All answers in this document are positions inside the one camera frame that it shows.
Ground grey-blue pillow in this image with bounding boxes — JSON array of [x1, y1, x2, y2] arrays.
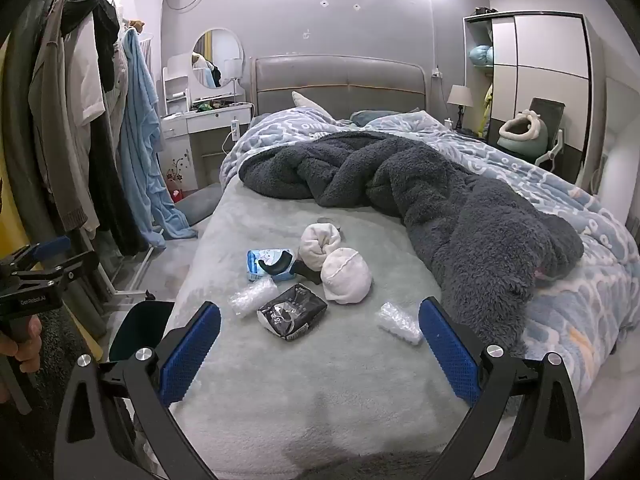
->
[[350, 109, 421, 128]]

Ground person's left hand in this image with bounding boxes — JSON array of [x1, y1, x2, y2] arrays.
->
[[0, 317, 44, 403]]

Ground bed with grey-green sheet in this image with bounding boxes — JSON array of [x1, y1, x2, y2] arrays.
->
[[137, 107, 640, 480]]

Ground light blue bathrobe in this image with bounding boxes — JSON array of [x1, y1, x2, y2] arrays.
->
[[117, 27, 201, 242]]

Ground clear bubble wrap piece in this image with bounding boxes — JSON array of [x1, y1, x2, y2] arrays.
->
[[376, 302, 425, 346], [230, 277, 279, 317]]

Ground grey padded headboard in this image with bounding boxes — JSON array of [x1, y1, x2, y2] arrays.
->
[[250, 55, 429, 121]]

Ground black chair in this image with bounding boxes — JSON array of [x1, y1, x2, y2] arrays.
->
[[527, 97, 569, 168]]

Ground dark grey fleece blanket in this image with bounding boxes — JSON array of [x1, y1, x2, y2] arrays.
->
[[239, 130, 585, 356]]

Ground beige shade bedside lamp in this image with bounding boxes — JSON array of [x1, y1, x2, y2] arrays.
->
[[446, 84, 475, 134]]

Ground white table lamp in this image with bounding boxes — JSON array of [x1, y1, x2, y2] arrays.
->
[[222, 57, 245, 107]]

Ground white t-shirt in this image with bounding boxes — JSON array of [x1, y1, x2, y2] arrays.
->
[[62, 10, 111, 128]]

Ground round mirror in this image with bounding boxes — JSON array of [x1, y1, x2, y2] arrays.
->
[[191, 29, 246, 90]]

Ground black snack bag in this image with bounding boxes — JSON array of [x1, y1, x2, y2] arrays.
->
[[256, 283, 329, 341]]

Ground white wardrobe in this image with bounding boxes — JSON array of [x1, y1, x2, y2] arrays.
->
[[462, 10, 607, 187]]

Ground yellow garment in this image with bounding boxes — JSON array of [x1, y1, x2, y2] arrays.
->
[[480, 82, 496, 137]]

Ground blue wet wipe packet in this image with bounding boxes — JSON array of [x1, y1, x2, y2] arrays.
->
[[246, 248, 296, 284]]

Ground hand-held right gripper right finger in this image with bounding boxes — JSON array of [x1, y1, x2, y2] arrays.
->
[[417, 296, 586, 480]]

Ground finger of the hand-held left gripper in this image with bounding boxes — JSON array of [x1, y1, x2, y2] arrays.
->
[[0, 236, 72, 273], [11, 251, 99, 287]]

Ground white dressing table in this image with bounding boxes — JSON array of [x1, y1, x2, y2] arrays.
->
[[160, 52, 256, 197]]

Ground black fleece garment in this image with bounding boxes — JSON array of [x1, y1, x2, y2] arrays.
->
[[87, 85, 151, 258]]

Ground white clothes rack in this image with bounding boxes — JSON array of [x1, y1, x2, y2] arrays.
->
[[102, 252, 157, 312]]

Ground black curved plastic piece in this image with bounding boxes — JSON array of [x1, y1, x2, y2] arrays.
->
[[256, 250, 323, 286]]

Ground olive knit cardigan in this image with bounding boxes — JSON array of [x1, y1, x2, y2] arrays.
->
[[27, 0, 101, 233]]

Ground black hooded jacket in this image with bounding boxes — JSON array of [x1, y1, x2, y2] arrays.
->
[[60, 0, 122, 91]]

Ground dark grey rug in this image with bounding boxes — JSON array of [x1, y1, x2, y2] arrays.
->
[[0, 305, 112, 480]]

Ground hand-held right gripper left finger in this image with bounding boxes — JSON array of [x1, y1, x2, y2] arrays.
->
[[52, 301, 222, 480]]

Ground blue patterned blanket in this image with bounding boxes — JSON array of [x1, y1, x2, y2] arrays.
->
[[220, 107, 640, 397]]

